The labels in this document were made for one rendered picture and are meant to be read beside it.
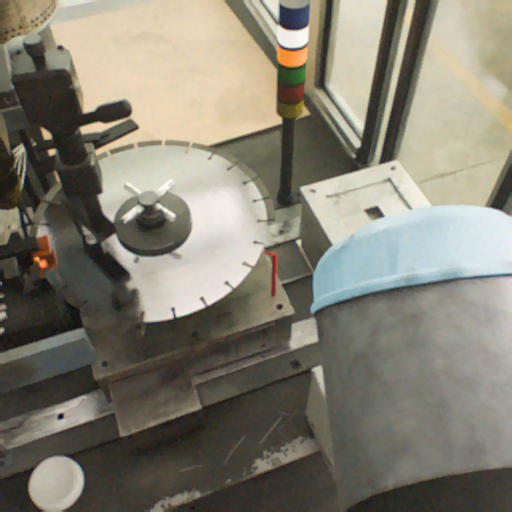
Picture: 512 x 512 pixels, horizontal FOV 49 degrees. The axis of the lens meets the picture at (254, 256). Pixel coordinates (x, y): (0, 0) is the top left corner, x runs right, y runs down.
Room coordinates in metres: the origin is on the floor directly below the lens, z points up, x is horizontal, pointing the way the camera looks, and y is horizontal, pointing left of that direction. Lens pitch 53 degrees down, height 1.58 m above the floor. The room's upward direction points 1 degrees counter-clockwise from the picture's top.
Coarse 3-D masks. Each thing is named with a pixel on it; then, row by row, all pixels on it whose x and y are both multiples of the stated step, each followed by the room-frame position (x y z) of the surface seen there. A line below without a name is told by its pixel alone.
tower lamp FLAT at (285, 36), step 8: (280, 32) 0.75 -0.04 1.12; (288, 32) 0.74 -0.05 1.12; (296, 32) 0.73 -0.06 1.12; (304, 32) 0.74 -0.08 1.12; (280, 40) 0.74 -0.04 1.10; (288, 40) 0.74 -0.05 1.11; (296, 40) 0.73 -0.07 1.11; (304, 40) 0.74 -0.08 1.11; (288, 48) 0.73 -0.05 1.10; (296, 48) 0.73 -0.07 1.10
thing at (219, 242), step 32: (128, 160) 0.66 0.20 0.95; (160, 160) 0.66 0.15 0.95; (192, 160) 0.66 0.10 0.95; (224, 160) 0.66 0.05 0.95; (64, 192) 0.60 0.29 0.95; (128, 192) 0.59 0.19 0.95; (192, 192) 0.59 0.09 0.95; (224, 192) 0.59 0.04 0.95; (256, 192) 0.59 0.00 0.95; (64, 224) 0.53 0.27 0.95; (192, 224) 0.53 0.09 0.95; (224, 224) 0.53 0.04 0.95; (256, 224) 0.53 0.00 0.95; (64, 256) 0.47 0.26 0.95; (96, 256) 0.47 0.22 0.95; (128, 256) 0.47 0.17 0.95; (160, 256) 0.47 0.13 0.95; (192, 256) 0.47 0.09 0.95; (224, 256) 0.47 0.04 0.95; (256, 256) 0.47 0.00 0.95; (64, 288) 0.42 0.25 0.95; (96, 288) 0.42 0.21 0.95; (128, 288) 0.42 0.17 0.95; (160, 288) 0.42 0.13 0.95; (192, 288) 0.42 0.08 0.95; (224, 288) 0.42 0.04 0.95; (128, 320) 0.37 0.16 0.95; (160, 320) 0.37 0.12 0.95
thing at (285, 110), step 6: (276, 96) 0.75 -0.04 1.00; (276, 102) 0.75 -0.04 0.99; (282, 102) 0.74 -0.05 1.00; (300, 102) 0.74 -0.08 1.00; (276, 108) 0.75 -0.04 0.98; (282, 108) 0.74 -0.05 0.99; (288, 108) 0.73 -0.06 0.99; (294, 108) 0.73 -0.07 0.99; (300, 108) 0.74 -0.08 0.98; (282, 114) 0.74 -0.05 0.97; (288, 114) 0.73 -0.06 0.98; (294, 114) 0.74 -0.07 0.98; (300, 114) 0.74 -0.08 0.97
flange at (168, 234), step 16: (128, 208) 0.55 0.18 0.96; (176, 208) 0.55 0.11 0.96; (128, 224) 0.52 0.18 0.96; (144, 224) 0.51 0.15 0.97; (160, 224) 0.51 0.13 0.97; (176, 224) 0.52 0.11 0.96; (128, 240) 0.49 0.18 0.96; (144, 240) 0.49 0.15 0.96; (160, 240) 0.49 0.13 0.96; (176, 240) 0.49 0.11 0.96
